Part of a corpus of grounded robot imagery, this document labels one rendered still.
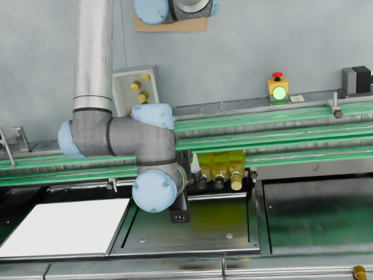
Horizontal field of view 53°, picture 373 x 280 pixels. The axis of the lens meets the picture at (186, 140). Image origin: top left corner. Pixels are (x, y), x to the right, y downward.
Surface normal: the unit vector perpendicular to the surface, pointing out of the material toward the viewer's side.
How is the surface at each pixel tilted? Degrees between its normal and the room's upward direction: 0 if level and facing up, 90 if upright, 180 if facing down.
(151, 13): 12
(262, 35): 0
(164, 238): 90
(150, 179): 20
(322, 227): 91
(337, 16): 0
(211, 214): 90
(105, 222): 90
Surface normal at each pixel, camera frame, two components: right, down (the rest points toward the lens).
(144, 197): -0.17, 0.07
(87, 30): -0.12, -0.16
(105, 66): 0.79, -0.11
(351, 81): -0.11, 0.41
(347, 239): -0.15, -0.91
